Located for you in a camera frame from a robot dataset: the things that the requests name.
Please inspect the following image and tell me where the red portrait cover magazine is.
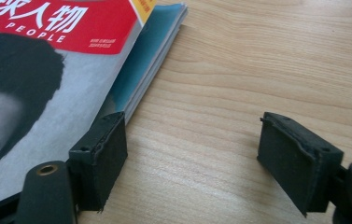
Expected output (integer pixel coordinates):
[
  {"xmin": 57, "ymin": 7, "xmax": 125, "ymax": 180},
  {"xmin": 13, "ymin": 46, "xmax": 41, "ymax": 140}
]
[{"xmin": 0, "ymin": 0, "xmax": 159, "ymax": 213}]

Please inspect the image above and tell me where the teal cover magazine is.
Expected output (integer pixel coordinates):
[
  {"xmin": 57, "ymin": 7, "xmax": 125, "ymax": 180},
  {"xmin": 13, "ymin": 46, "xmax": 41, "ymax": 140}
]
[{"xmin": 100, "ymin": 3, "xmax": 189, "ymax": 125}]

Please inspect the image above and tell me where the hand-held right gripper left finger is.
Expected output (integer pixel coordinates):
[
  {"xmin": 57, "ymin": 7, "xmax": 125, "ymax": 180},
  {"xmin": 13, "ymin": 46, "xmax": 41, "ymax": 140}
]
[{"xmin": 67, "ymin": 111, "xmax": 129, "ymax": 213}]

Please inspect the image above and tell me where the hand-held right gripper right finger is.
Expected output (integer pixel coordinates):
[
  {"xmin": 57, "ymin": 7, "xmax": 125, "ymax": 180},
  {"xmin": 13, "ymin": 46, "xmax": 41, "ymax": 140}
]
[{"xmin": 256, "ymin": 111, "xmax": 345, "ymax": 217}]

